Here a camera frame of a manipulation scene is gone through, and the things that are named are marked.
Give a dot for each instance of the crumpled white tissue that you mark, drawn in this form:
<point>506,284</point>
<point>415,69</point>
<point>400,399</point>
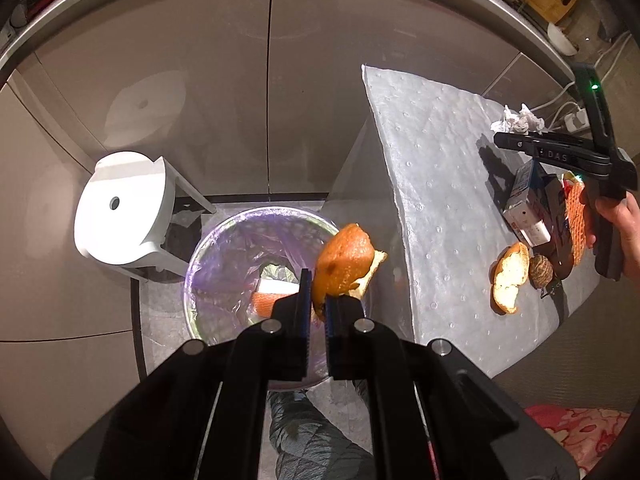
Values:
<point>520,120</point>

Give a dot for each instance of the dark quilted cloth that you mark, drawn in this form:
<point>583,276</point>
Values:
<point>310,435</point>

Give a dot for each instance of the white round stool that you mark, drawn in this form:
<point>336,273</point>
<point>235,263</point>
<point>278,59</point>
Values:
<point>120,210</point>

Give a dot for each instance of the small white milk carton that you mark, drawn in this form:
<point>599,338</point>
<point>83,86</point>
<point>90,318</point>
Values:
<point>525,205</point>

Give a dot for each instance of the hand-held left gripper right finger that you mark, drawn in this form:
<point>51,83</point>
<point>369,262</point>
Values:
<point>330,322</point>

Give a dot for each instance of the white dimpled padded mat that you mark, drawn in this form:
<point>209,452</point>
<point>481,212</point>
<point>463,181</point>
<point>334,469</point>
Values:
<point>440,185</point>

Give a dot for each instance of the pink floral printed cloth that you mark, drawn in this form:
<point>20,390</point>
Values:
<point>575,430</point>

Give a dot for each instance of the small orange peel scrap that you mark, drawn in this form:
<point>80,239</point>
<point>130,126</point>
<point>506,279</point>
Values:
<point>267,304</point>

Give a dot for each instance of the brown round nut shell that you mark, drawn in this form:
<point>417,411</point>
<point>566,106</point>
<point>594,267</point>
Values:
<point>541,271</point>

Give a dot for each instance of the beige kitchen cabinet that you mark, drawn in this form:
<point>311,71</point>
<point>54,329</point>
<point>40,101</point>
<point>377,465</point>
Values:
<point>225,85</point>

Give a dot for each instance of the round metal trash bin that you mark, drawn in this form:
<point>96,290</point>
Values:
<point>225,260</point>

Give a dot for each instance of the white power strip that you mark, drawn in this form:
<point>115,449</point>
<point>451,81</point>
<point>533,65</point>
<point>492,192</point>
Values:
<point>577,120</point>

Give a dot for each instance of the dark brown wrapper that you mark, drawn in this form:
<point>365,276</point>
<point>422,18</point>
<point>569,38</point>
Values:
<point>557,220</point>

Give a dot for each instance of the orange foam fruit net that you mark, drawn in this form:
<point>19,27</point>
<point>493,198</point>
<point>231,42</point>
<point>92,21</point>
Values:
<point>575,210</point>

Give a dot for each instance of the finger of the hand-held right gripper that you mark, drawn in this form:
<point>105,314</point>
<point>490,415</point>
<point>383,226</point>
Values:
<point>550,152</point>

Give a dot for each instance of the person's right hand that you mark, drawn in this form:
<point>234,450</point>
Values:
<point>625,230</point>

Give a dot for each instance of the large orange peel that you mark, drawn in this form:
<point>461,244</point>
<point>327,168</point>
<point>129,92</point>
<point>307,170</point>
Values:
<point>345,260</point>

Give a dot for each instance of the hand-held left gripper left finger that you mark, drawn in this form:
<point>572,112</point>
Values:
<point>305,310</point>

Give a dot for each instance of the curled orange peel piece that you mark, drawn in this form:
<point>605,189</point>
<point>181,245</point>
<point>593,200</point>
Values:
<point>510,275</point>

